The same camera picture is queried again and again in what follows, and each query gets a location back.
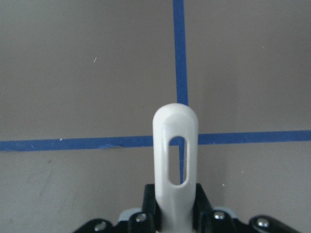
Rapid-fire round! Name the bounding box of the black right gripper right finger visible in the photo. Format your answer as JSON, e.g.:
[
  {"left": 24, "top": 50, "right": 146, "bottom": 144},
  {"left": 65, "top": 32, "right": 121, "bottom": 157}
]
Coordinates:
[{"left": 193, "top": 183, "right": 213, "bottom": 230}]

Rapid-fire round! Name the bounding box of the white hand brush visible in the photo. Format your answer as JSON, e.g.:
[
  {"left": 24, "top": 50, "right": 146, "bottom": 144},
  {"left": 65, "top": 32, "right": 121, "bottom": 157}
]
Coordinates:
[{"left": 153, "top": 103, "right": 198, "bottom": 233}]

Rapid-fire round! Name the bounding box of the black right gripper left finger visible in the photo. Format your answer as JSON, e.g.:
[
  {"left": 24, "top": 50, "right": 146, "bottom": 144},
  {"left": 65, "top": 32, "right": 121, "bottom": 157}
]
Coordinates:
[{"left": 142, "top": 184, "right": 162, "bottom": 231}]

